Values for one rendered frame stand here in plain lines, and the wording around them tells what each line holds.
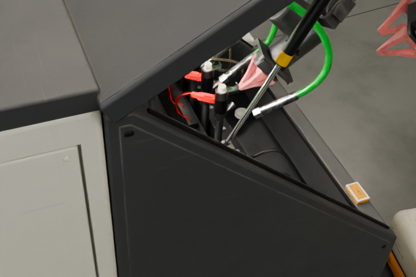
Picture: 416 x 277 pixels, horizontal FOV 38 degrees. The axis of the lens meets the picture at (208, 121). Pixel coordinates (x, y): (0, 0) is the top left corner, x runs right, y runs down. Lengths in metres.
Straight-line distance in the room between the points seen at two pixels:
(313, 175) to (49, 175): 0.83
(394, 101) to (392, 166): 0.47
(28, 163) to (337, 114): 2.39
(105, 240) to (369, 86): 2.49
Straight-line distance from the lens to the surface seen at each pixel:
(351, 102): 3.11
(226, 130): 1.40
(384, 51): 1.07
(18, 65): 0.75
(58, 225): 0.85
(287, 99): 1.18
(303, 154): 1.49
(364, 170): 2.78
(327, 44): 1.11
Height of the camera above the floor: 1.94
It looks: 43 degrees down
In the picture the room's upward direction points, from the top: 3 degrees clockwise
